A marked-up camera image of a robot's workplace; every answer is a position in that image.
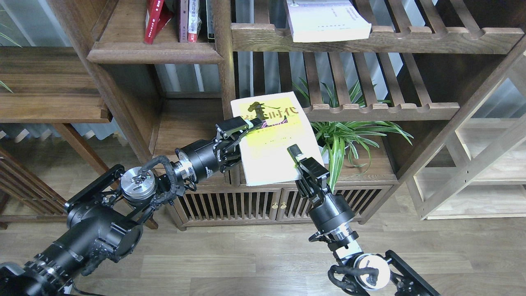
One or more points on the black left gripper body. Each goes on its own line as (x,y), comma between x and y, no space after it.
(226,142)

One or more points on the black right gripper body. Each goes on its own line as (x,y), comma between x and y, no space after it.
(313,180)

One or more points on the left gripper white-tipped finger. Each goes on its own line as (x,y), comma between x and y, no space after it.
(255,124)

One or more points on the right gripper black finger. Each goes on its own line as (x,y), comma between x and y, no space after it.
(296,154)

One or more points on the yellow green book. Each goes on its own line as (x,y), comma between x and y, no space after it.
(265,158)

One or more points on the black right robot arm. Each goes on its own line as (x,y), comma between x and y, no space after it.
(357,273)

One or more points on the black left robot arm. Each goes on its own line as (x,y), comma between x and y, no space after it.
(105,220)

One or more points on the white book on shelf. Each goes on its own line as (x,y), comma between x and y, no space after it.
(325,21)

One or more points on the light wooden shelf unit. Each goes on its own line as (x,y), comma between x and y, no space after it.
(479,172)

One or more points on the white plant pot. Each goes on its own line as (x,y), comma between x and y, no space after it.
(325,154)

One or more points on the right slatted cabinet door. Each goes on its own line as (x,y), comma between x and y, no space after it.
(292,207)

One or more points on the slatted cabinet door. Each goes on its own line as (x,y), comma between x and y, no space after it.
(204,208)
(292,207)

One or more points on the left slatted cabinet door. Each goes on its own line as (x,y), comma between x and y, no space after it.
(204,208)

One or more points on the dark wooden bookshelf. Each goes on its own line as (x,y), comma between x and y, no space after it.
(422,76)

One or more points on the red white upright book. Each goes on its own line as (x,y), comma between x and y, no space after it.
(194,21)

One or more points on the dark wooden side table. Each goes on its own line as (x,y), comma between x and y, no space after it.
(51,85)

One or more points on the dark slatted wooden rack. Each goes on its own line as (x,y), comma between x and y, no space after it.
(18,182)

